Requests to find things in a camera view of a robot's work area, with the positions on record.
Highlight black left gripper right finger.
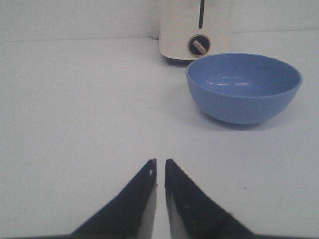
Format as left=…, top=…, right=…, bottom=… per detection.
left=165, top=159, right=254, bottom=237

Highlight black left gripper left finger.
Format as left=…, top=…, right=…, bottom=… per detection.
left=72, top=159, right=157, bottom=236

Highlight blue plastic bowl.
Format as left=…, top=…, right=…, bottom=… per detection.
left=185, top=53, right=303, bottom=124

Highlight cream two-slot toaster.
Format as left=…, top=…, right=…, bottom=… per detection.
left=159, top=0, right=234, bottom=62

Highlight white toaster power cable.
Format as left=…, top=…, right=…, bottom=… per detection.
left=146, top=24, right=161, bottom=40

